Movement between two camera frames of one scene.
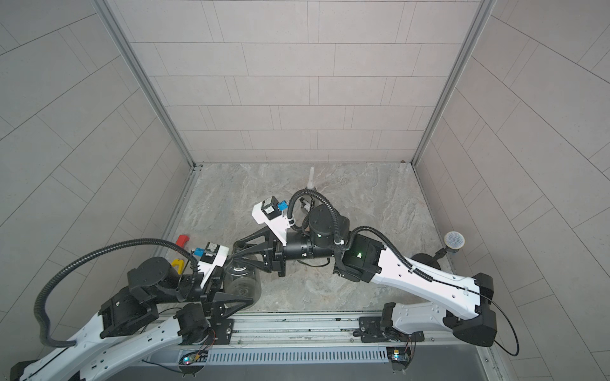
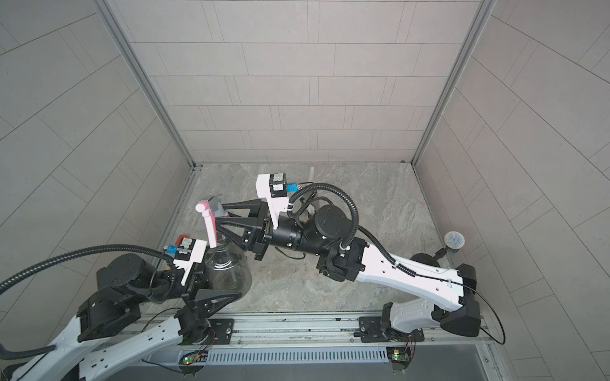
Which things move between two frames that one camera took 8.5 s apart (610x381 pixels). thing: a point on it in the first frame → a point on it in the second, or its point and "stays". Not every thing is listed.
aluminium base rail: [301, 339] stays
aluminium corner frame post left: [143, 75] stays
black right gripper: [274, 245] → [262, 238]
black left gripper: [213, 287] → [199, 286]
